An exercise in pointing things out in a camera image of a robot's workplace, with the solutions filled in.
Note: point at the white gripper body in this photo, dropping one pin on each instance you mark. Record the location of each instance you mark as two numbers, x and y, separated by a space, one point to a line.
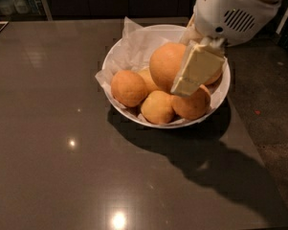
231 14

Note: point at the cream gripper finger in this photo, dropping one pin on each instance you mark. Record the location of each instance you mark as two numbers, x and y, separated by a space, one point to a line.
201 62
190 34

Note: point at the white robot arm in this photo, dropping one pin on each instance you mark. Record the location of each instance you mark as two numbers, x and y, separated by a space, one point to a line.
215 25

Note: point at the white ceramic bowl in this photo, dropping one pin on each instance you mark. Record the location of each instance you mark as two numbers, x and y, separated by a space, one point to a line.
118 53

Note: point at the small hidden orange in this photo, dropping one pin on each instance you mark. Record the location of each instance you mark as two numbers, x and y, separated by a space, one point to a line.
149 82

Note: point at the white paper liner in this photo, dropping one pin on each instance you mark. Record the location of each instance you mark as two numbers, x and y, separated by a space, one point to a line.
140 45

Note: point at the white plastic bottle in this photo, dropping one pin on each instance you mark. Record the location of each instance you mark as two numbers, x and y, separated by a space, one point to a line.
22 6

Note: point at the clear plastic bottle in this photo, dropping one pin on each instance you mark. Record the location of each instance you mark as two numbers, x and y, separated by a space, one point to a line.
6 7

